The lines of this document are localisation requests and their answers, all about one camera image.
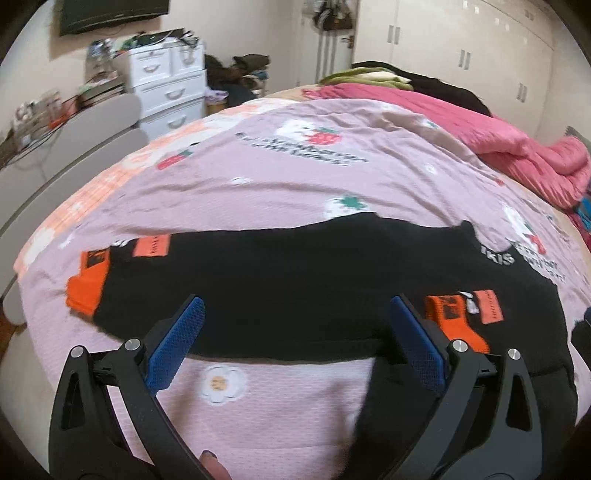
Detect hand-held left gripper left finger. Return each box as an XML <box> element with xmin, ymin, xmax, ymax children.
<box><xmin>48</xmin><ymin>294</ymin><xmax>219</xmax><ymax>480</ymax></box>

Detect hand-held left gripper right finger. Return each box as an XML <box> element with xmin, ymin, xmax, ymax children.
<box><xmin>388</xmin><ymin>294</ymin><xmax>561</xmax><ymax>480</ymax></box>

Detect black garment with orange patches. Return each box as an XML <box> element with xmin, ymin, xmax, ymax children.
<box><xmin>66</xmin><ymin>220</ymin><xmax>580</xmax><ymax>480</ymax></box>

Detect pile of dark clothes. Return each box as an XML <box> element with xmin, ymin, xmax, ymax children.
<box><xmin>204</xmin><ymin>54</ymin><xmax>273</xmax><ymax>109</ymax></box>

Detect person's left hand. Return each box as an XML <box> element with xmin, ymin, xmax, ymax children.
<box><xmin>199</xmin><ymin>451</ymin><xmax>232</xmax><ymax>480</ymax></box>

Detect pink strawberry print bedsheet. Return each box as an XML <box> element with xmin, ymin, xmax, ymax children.
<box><xmin>14</xmin><ymin>97</ymin><xmax>591</xmax><ymax>480</ymax></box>

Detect colourful cloth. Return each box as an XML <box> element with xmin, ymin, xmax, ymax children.
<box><xmin>571</xmin><ymin>194</ymin><xmax>591</xmax><ymax>252</ymax></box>

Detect grey padded bed footboard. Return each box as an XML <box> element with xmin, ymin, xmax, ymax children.
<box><xmin>0</xmin><ymin>95</ymin><xmax>148</xmax><ymax>324</ymax></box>

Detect pink quilt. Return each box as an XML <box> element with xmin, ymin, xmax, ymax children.
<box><xmin>302</xmin><ymin>83</ymin><xmax>591</xmax><ymax>210</ymax></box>

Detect white drawer cabinet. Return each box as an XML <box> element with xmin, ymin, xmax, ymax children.
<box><xmin>127</xmin><ymin>37</ymin><xmax>206</xmax><ymax>139</ymax></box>

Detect black cloth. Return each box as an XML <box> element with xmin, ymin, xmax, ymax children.
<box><xmin>353</xmin><ymin>61</ymin><xmax>492</xmax><ymax>116</ymax></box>

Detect cluttered desk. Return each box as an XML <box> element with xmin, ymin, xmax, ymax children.
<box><xmin>0</xmin><ymin>39</ymin><xmax>127</xmax><ymax>167</ymax></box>

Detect green blanket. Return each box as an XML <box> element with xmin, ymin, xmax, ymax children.
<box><xmin>318</xmin><ymin>67</ymin><xmax>414</xmax><ymax>90</ymax></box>

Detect cream wardrobe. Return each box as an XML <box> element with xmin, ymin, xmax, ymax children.
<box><xmin>358</xmin><ymin>0</ymin><xmax>566</xmax><ymax>139</ymax></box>

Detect white door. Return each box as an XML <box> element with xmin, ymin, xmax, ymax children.
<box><xmin>302</xmin><ymin>0</ymin><xmax>361</xmax><ymax>88</ymax></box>

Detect hanging brown bags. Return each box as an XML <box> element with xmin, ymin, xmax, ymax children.
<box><xmin>313</xmin><ymin>0</ymin><xmax>354</xmax><ymax>31</ymax></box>

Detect wall-mounted black television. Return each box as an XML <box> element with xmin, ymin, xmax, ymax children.
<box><xmin>59</xmin><ymin>0</ymin><xmax>171</xmax><ymax>35</ymax></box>

